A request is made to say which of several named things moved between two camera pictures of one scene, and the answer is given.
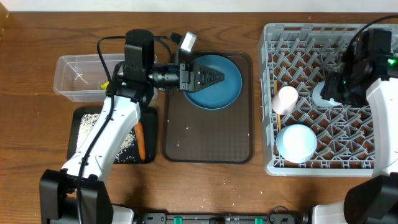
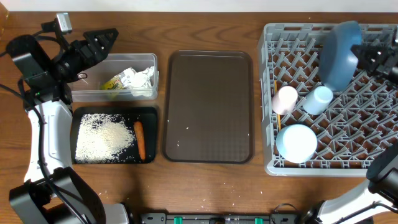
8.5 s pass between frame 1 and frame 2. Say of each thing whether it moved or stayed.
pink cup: stayed
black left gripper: moved
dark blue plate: moved
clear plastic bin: stayed
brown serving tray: stayed
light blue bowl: stayed
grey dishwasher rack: stayed
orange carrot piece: stayed
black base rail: stayed
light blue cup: moved
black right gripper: moved
